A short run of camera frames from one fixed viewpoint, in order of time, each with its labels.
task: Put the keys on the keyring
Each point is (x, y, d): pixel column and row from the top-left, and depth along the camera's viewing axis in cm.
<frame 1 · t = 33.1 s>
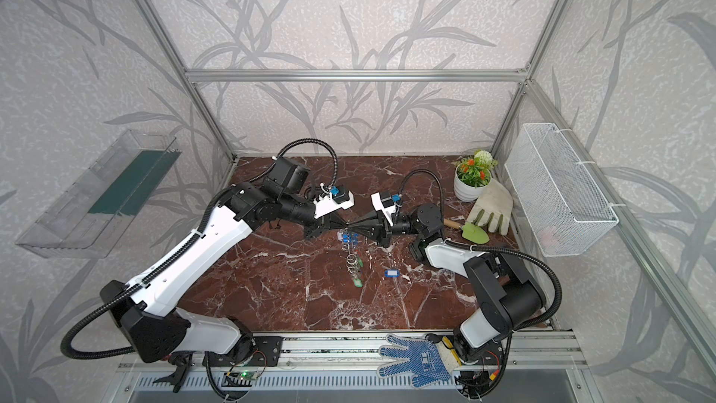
left hand: (346, 215, 68), fingers closed
right hand: (351, 221, 70), fingers closed
steel key ring disc: (353, 260, 67), point 24 cm above the table
white potted flower plant: (472, 174, 95), point 16 cm above the table
beige work glove: (496, 200, 110), on the table

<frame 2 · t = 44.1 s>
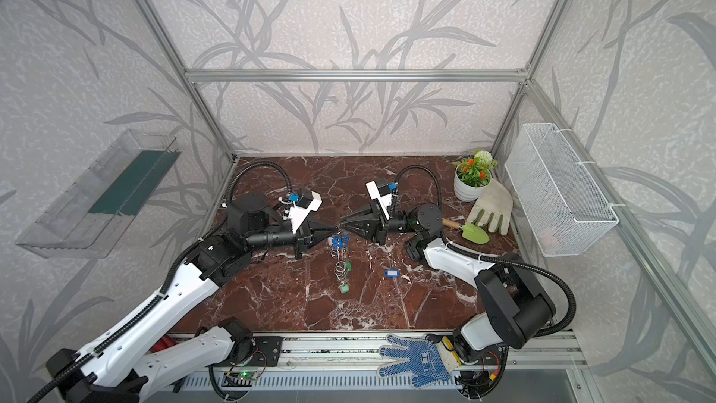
left hand: (336, 225, 64), fingers closed
right hand: (345, 219, 64), fingers closed
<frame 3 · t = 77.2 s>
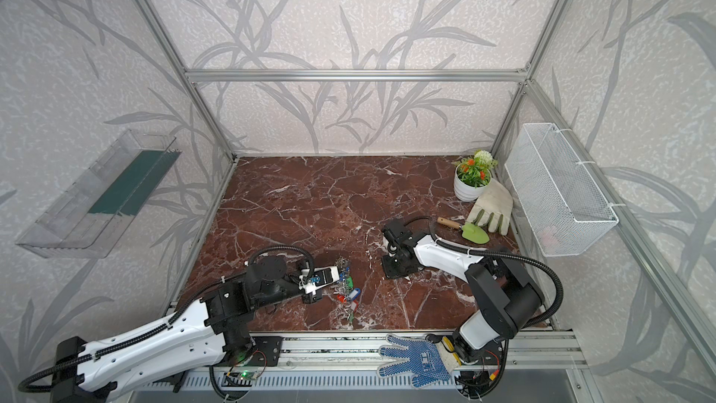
left hand: (341, 262, 69), fingers closed
right hand: (388, 264, 89), fingers closed
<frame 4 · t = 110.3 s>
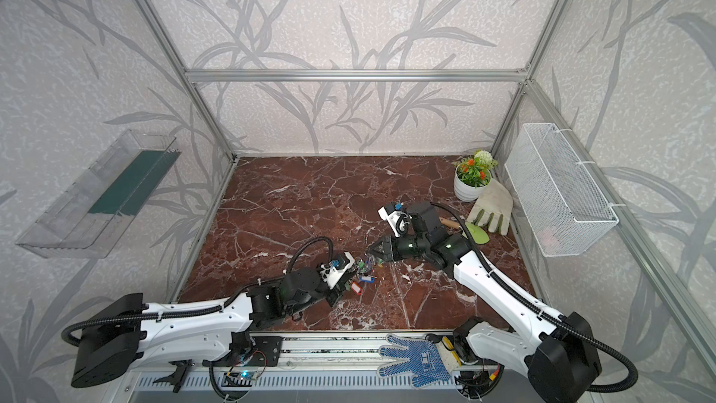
left hand: (357, 265, 76), fingers closed
right hand: (369, 242, 74), fingers closed
